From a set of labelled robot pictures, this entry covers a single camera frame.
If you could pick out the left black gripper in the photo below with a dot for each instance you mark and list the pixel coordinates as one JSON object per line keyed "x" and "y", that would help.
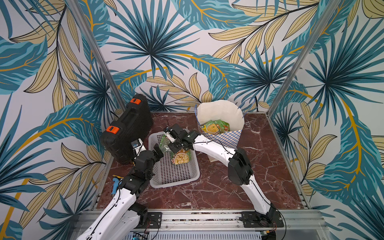
{"x": 157, "y": 157}

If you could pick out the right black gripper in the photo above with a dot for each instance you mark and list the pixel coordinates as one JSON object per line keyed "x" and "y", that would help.
{"x": 176, "y": 141}

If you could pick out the white plastic perforated basket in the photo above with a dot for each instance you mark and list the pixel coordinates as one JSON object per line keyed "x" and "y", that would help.
{"x": 166, "y": 174}

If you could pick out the light green condiment packet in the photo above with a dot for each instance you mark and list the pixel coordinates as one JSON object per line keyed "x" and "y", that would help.
{"x": 223, "y": 126}

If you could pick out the blue checkered paper bag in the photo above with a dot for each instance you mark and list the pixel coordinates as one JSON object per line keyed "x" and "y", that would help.
{"x": 226, "y": 111}

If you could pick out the green packet with barcode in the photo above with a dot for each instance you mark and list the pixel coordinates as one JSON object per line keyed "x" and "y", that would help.
{"x": 164, "y": 144}

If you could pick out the green packet yellow soup picture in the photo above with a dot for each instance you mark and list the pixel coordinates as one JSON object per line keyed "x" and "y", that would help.
{"x": 181, "y": 157}

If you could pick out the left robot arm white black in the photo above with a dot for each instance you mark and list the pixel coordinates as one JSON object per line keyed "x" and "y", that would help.
{"x": 123, "y": 213}

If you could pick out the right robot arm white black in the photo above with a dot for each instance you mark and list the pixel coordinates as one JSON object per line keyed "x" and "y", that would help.
{"x": 240, "y": 171}

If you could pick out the black plastic tool case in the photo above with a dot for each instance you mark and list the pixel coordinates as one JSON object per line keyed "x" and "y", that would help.
{"x": 135, "y": 123}

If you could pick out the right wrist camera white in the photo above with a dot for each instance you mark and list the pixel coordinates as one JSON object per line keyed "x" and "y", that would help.
{"x": 169, "y": 134}

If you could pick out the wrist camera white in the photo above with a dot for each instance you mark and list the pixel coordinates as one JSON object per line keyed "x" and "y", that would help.
{"x": 169, "y": 134}
{"x": 138, "y": 146}

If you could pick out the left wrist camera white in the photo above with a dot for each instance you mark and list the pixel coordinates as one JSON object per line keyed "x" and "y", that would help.
{"x": 138, "y": 146}

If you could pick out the blue handled tool on table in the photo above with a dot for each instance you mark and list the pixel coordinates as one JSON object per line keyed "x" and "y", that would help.
{"x": 116, "y": 180}

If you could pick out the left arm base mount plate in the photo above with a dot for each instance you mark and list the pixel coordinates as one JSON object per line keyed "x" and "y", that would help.
{"x": 152, "y": 220}

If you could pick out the electronics board with cables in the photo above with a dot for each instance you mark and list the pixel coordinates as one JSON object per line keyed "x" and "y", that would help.
{"x": 142, "y": 235}

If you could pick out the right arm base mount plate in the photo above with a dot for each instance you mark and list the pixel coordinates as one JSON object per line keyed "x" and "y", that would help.
{"x": 257, "y": 220}

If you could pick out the left aluminium corner post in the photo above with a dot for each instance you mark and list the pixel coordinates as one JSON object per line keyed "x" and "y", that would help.
{"x": 89, "y": 36}

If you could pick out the aluminium corner post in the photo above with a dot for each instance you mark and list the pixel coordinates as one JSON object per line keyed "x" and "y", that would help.
{"x": 314, "y": 33}
{"x": 89, "y": 36}

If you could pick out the aluminium front rail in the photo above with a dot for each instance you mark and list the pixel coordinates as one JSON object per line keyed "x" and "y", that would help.
{"x": 224, "y": 225}

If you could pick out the right aluminium corner post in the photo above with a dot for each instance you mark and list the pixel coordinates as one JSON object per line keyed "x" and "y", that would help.
{"x": 314, "y": 33}

